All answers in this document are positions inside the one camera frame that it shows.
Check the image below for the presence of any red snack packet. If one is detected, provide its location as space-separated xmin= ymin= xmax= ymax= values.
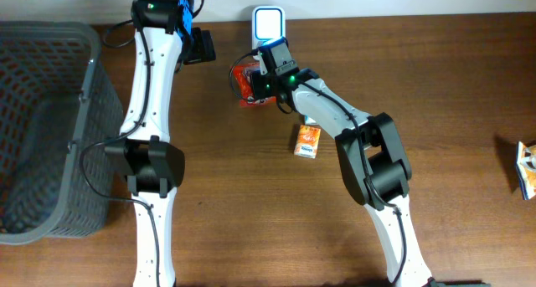
xmin=232 ymin=62 xmax=276 ymax=107

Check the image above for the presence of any green tissue pack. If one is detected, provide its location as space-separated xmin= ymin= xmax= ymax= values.
xmin=304 ymin=115 xmax=317 ymax=126

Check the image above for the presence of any orange tissue pack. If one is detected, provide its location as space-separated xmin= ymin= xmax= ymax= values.
xmin=294 ymin=125 xmax=322 ymax=159

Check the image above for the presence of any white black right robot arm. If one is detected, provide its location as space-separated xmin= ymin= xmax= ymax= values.
xmin=252 ymin=37 xmax=433 ymax=286

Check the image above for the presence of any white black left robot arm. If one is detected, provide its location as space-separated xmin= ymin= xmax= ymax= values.
xmin=105 ymin=0 xmax=215 ymax=286

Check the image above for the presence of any white barcode scanner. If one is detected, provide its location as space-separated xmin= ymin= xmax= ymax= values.
xmin=251 ymin=5 xmax=286 ymax=49

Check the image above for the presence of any grey plastic mesh basket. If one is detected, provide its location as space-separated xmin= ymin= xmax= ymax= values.
xmin=1 ymin=22 xmax=123 ymax=245

